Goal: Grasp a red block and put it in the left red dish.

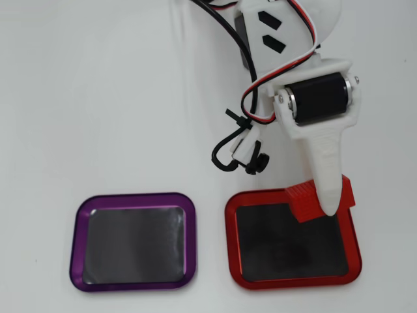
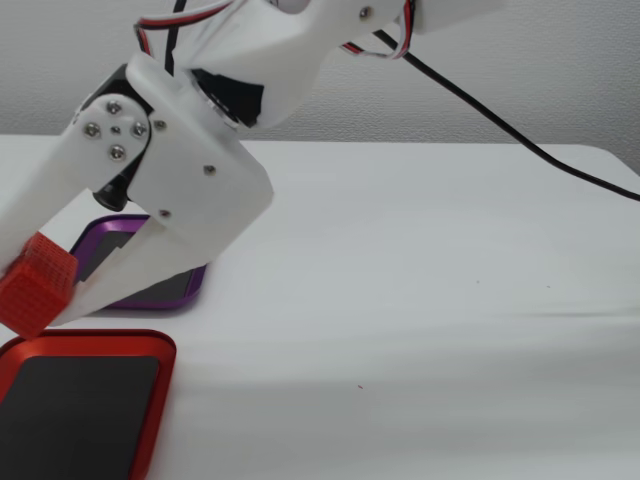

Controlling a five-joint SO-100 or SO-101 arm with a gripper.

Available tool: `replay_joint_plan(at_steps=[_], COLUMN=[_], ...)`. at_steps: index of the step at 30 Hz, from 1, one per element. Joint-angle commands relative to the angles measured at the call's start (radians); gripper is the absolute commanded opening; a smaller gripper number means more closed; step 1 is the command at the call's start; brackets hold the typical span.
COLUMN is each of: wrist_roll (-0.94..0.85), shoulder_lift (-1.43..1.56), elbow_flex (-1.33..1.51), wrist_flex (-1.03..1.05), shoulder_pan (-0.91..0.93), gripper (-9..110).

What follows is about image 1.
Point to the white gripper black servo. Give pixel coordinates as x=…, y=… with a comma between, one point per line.
x=320, y=100

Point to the red textured block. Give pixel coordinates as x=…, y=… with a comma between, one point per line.
x=303, y=205

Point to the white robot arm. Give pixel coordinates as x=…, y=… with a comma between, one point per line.
x=293, y=32

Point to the red metal dish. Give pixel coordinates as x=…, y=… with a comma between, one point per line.
x=293, y=254

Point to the purple metal dish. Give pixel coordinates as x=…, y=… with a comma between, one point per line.
x=133, y=241

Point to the black zip tie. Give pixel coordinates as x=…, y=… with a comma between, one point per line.
x=239, y=119

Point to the small gripper camera module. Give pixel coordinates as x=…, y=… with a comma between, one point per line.
x=247, y=151

